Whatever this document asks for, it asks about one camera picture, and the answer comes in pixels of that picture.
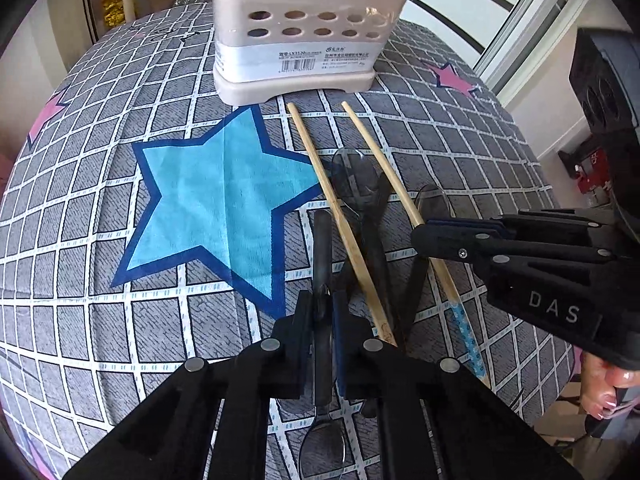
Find grey checked tablecloth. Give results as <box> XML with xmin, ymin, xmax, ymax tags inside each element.
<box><xmin>1</xmin><ymin>4</ymin><xmax>556</xmax><ymax>479</ymax></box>

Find pink plastic utensil holder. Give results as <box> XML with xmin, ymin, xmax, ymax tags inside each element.
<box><xmin>213</xmin><ymin>0</ymin><xmax>407</xmax><ymax>106</ymax></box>

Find blue patterned bamboo chopstick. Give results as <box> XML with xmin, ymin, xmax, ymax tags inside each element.
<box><xmin>341</xmin><ymin>101</ymin><xmax>490</xmax><ymax>387</ymax></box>

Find pink plastic stool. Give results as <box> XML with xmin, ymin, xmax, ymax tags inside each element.
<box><xmin>0</xmin><ymin>154</ymin><xmax>14</xmax><ymax>196</ymax></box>

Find black plastic spoon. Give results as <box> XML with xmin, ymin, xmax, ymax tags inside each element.
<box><xmin>331</xmin><ymin>148</ymin><xmax>398</xmax><ymax>339</ymax></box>
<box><xmin>398</xmin><ymin>184</ymin><xmax>452</xmax><ymax>351</ymax></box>
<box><xmin>298</xmin><ymin>210</ymin><xmax>347</xmax><ymax>479</ymax></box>

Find person right hand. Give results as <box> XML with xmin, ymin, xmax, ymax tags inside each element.
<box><xmin>580</xmin><ymin>352</ymin><xmax>639</xmax><ymax>419</ymax></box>

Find red fire extinguisher stand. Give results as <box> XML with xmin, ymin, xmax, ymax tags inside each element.
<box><xmin>558</xmin><ymin>136</ymin><xmax>611</xmax><ymax>208</ymax></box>

